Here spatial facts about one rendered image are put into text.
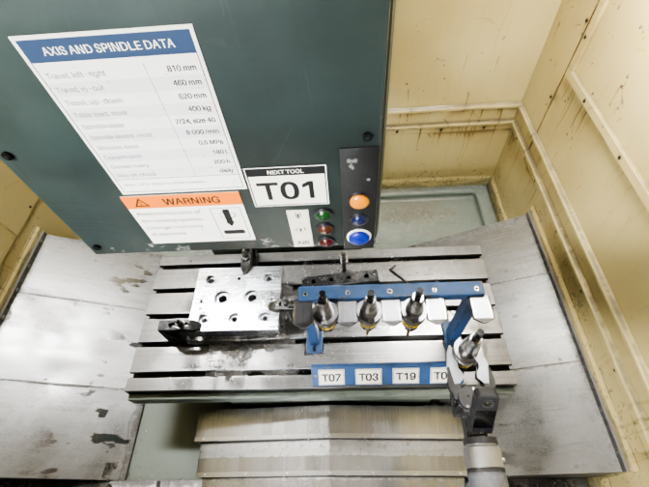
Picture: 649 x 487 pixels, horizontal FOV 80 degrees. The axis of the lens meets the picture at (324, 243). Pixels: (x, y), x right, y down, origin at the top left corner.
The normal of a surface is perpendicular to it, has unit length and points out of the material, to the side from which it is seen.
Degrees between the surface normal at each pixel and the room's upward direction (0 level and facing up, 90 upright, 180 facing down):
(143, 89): 90
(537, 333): 24
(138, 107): 90
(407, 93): 90
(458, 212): 0
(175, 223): 90
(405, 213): 0
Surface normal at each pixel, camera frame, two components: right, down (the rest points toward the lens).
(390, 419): 0.06, -0.57
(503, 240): -0.47, -0.50
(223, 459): -0.20, -0.56
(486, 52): 0.00, 0.82
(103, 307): 0.35, -0.53
